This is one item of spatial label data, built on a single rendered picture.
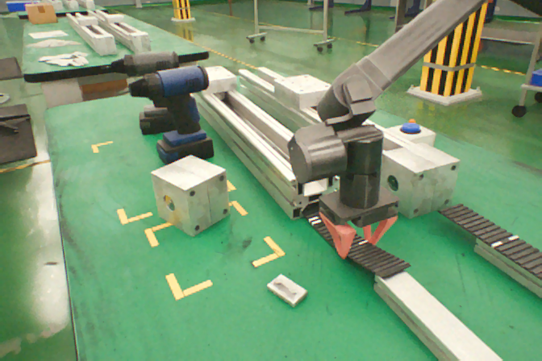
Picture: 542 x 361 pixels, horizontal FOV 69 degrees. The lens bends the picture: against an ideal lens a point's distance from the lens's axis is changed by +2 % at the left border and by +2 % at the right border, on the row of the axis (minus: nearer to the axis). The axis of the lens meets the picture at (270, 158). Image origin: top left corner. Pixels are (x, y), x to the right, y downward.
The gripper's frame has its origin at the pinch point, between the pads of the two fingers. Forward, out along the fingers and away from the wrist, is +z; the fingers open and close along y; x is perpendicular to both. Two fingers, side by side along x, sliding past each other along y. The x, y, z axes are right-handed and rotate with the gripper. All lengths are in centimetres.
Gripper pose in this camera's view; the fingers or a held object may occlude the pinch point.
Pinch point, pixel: (356, 246)
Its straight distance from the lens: 64.7
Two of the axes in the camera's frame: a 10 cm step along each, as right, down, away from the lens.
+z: 0.5, 8.9, 4.4
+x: 4.2, 3.8, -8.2
